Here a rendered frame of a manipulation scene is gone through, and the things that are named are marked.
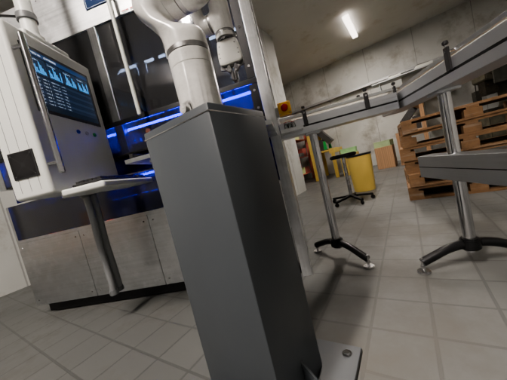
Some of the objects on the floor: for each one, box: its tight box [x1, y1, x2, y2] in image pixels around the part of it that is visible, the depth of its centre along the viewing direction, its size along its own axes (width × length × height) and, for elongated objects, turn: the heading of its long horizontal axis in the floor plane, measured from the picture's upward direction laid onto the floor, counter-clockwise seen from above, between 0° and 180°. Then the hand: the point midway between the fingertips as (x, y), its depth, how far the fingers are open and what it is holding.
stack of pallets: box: [398, 93, 507, 201], centre depth 249 cm, size 116×80×83 cm
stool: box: [330, 152, 375, 207], centre depth 309 cm, size 54×51×64 cm
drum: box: [346, 151, 376, 192], centre depth 369 cm, size 36×37×58 cm
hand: (235, 77), depth 102 cm, fingers closed
